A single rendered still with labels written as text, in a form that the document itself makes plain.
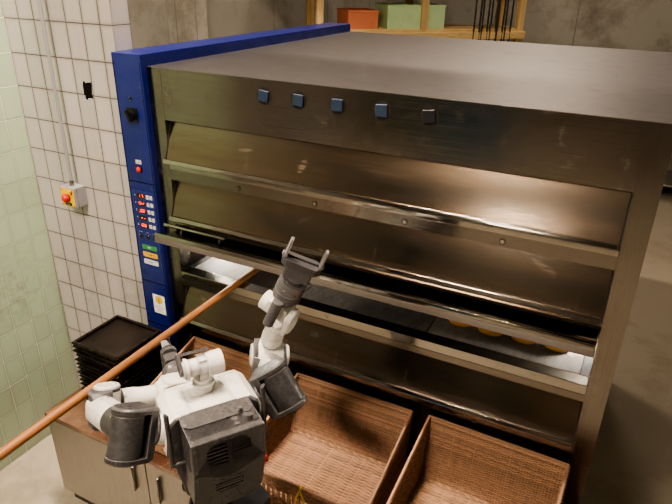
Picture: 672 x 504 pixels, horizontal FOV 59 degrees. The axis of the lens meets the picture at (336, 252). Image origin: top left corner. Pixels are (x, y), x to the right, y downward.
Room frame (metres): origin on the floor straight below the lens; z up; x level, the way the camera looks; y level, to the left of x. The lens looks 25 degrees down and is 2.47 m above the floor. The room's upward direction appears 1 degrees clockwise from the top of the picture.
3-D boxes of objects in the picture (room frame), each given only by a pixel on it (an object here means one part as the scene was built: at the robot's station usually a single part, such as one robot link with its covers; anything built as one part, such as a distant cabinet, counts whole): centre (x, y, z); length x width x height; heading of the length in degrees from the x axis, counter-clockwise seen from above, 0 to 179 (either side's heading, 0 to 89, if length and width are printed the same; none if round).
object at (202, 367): (1.37, 0.36, 1.46); 0.10 x 0.07 x 0.09; 119
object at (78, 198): (2.74, 1.28, 1.46); 0.10 x 0.07 x 0.10; 63
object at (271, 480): (1.85, 0.02, 0.72); 0.56 x 0.49 x 0.28; 64
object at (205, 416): (1.31, 0.34, 1.26); 0.34 x 0.30 x 0.36; 119
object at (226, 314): (2.10, -0.08, 1.02); 1.79 x 0.11 x 0.19; 63
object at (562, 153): (2.12, -0.09, 1.99); 1.80 x 0.08 x 0.21; 63
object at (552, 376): (2.12, -0.09, 1.16); 1.80 x 0.06 x 0.04; 63
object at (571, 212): (2.10, -0.08, 1.80); 1.79 x 0.11 x 0.19; 63
